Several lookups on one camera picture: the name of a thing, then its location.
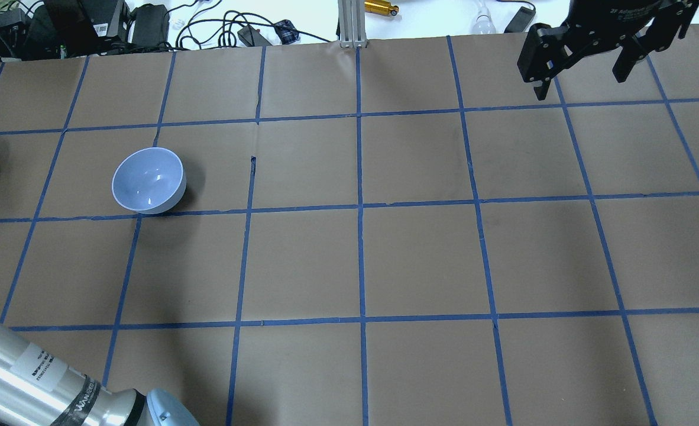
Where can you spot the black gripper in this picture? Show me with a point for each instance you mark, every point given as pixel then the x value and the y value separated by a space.
pixel 611 16

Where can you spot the blue bowl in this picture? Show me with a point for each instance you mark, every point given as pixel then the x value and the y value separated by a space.
pixel 150 181

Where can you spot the black power adapter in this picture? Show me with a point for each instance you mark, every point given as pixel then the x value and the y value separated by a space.
pixel 522 19

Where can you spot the white light bulb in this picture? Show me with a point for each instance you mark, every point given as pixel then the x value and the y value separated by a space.
pixel 483 22

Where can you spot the yellow screwdriver tool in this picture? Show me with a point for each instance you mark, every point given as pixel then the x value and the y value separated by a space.
pixel 381 8

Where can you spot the brown paper table cover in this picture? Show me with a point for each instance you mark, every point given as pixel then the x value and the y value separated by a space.
pixel 401 235

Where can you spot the aluminium frame post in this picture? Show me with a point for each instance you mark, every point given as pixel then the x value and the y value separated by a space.
pixel 351 20

